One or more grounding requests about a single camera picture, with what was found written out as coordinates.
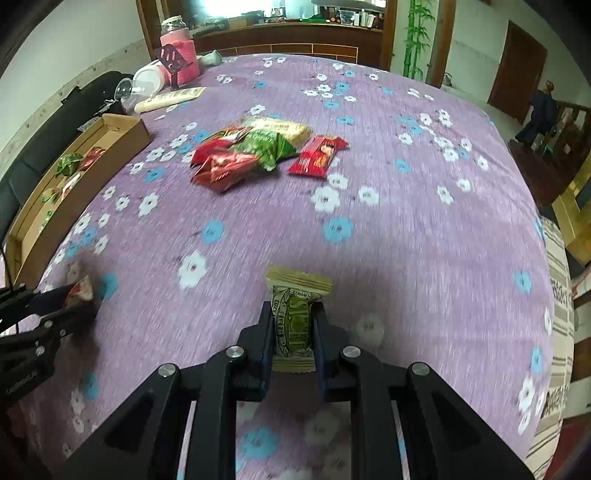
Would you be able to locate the striped beige cloth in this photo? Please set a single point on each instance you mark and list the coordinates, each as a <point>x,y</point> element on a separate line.
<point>558,323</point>

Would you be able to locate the golden framed panel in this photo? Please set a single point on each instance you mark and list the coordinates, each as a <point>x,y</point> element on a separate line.
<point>577,207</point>

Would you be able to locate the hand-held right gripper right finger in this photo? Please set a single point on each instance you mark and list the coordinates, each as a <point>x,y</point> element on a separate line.
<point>319,350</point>

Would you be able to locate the cream green snack packet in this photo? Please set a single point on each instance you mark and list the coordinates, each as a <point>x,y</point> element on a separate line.
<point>293,295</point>

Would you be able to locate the white plastic tub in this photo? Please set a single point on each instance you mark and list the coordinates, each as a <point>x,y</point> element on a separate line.
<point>147,78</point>

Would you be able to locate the green foil candy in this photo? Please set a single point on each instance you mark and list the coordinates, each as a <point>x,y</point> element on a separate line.
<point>67,165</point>

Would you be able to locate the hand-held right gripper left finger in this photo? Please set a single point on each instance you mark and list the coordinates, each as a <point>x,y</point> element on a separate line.
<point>268,350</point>

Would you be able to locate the yellow snack packet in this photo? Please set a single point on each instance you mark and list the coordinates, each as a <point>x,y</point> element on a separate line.
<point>291,129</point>

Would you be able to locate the white red crinkled packet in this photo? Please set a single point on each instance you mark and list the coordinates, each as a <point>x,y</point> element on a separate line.
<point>83,288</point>

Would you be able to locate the maroon snack packet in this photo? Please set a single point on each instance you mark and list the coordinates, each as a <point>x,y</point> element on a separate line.
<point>221,174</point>

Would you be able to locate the green box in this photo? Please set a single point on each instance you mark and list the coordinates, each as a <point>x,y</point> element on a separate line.
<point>321,18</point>

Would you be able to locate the cardboard tray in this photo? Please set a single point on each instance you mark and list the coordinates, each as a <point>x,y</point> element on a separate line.
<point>115,138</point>

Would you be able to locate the green orange candy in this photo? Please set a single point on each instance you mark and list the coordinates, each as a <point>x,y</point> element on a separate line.
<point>49,197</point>

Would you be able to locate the brown wooden door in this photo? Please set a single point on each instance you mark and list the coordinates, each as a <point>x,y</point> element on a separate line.
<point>517,69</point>

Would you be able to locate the pale green cup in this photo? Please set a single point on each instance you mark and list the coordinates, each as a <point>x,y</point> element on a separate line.
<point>210,57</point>

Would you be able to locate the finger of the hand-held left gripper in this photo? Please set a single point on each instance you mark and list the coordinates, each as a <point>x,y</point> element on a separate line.
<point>76,323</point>
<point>48,302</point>

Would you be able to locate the wooden partition cabinet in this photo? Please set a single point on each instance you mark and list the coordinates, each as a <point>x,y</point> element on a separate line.
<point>323,41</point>

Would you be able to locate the phone stand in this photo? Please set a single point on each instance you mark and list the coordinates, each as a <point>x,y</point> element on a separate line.
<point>168,57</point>

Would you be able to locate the red white narrow packet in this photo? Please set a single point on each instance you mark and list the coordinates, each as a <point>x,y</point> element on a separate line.
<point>314,161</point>

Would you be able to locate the wooden stair railing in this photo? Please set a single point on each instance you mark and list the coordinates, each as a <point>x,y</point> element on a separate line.
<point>572,138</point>

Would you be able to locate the group of small bottles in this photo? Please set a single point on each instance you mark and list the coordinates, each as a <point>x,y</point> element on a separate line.
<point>362,19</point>

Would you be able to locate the green pea snack packet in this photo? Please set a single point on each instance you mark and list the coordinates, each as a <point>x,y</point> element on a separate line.
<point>268,147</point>

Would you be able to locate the cream tube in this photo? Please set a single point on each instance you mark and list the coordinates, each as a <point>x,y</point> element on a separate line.
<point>171,98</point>

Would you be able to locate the black leather sofa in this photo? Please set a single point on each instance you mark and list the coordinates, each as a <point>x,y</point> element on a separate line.
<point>27,166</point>

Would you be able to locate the red crinkled snack packet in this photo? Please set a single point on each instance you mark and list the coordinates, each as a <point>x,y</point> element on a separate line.
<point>207,148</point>

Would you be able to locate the pink knitted bottle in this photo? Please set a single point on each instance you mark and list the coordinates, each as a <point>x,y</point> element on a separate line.
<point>187,60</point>

